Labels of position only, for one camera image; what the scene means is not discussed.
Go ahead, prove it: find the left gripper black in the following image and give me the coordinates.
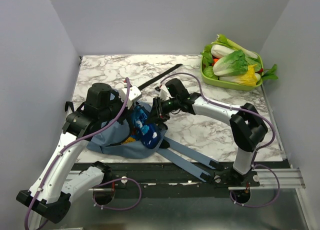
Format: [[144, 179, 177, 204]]
[[99, 91, 136, 125]]

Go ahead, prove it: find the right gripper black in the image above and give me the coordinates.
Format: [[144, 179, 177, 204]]
[[145, 96, 180, 126]]

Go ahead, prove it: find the blue pencil case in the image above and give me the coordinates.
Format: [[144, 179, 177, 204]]
[[131, 105, 161, 149]]

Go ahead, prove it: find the blue student backpack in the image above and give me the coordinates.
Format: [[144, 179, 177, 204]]
[[64, 63, 225, 183]]

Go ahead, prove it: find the orange comic book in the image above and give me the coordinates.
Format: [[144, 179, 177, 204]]
[[121, 134, 137, 145]]

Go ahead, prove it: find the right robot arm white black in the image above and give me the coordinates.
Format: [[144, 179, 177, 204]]
[[147, 78, 268, 186]]

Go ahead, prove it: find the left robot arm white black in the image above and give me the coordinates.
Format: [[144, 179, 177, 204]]
[[16, 83, 142, 224]]

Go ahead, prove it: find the green vegetable tray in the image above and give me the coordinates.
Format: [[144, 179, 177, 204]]
[[200, 56, 263, 91]]

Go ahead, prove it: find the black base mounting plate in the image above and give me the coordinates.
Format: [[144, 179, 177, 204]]
[[108, 161, 298, 199]]

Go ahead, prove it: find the white napa cabbage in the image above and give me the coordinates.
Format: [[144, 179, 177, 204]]
[[211, 44, 235, 59]]

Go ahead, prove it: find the green leafy lettuce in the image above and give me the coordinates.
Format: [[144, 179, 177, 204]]
[[213, 50, 262, 77]]

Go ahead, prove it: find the bok choy stalk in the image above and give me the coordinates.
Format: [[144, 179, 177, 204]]
[[212, 33, 258, 59]]

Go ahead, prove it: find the yellow leafy vegetable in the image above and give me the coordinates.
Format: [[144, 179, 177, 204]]
[[219, 64, 261, 87]]

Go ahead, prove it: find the dark green spinach leaf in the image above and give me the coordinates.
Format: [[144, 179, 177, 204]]
[[261, 64, 279, 81]]

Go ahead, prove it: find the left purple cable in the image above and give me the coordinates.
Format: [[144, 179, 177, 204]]
[[23, 77, 142, 230]]

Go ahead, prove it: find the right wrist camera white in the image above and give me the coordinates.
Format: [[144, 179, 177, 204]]
[[159, 85, 170, 101]]

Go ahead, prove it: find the aluminium rail frame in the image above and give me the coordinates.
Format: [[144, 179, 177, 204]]
[[28, 167, 311, 230]]

